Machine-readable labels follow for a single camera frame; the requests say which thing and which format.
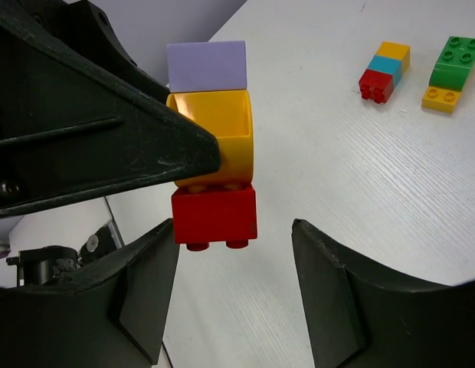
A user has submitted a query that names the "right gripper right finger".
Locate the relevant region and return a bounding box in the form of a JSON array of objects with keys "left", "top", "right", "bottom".
[{"left": 292, "top": 219, "right": 475, "bottom": 367}]

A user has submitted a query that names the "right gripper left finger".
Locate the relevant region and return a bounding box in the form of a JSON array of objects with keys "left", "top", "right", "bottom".
[{"left": 0, "top": 219, "right": 179, "bottom": 367}]

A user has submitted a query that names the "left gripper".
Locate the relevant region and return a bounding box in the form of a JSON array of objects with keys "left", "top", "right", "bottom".
[{"left": 0, "top": 0, "right": 218, "bottom": 219}]

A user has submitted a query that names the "lilac yellow red brick stack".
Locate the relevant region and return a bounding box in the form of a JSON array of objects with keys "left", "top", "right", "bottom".
[{"left": 166, "top": 41, "right": 257, "bottom": 251}]

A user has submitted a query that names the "yellow blue red brick stack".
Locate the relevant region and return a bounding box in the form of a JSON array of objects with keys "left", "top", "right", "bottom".
[{"left": 359, "top": 41, "right": 411, "bottom": 104}]

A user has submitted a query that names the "green yellow brick stack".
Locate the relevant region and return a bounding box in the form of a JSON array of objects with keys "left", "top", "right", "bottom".
[{"left": 421, "top": 36, "right": 475, "bottom": 114}]

